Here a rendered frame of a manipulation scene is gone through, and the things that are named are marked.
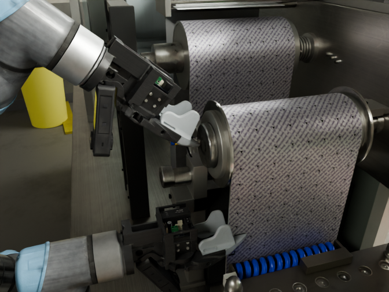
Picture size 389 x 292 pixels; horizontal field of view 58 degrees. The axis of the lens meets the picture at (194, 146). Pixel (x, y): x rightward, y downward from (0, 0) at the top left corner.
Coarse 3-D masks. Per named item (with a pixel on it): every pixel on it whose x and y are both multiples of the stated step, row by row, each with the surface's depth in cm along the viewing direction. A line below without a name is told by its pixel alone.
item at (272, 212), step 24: (336, 168) 61; (240, 192) 57; (264, 192) 59; (288, 192) 61; (312, 192) 62; (336, 192) 64; (240, 216) 60; (264, 216) 62; (288, 216) 63; (312, 216) 65; (336, 216) 67; (264, 240) 64; (288, 240) 66; (312, 240) 68
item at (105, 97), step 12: (96, 96) 51; (108, 96) 50; (96, 108) 50; (108, 108) 51; (96, 120) 51; (108, 120) 51; (96, 132) 52; (108, 132) 52; (96, 144) 52; (108, 144) 53
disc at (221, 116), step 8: (208, 104) 60; (216, 104) 56; (216, 112) 56; (224, 112) 54; (224, 120) 53; (224, 128) 54; (232, 144) 52; (232, 152) 52; (232, 160) 53; (232, 168) 53; (224, 176) 57; (216, 184) 61; (224, 184) 57
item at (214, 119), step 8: (208, 112) 58; (360, 112) 60; (208, 120) 58; (216, 120) 55; (216, 128) 55; (216, 136) 55; (224, 136) 54; (224, 144) 54; (360, 144) 61; (224, 152) 54; (224, 160) 54; (208, 168) 62; (216, 168) 58; (224, 168) 55; (216, 176) 58
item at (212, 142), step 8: (200, 128) 59; (208, 128) 56; (200, 136) 60; (208, 136) 56; (200, 144) 60; (208, 144) 56; (216, 144) 56; (200, 152) 61; (208, 152) 56; (216, 152) 56; (208, 160) 57; (216, 160) 57
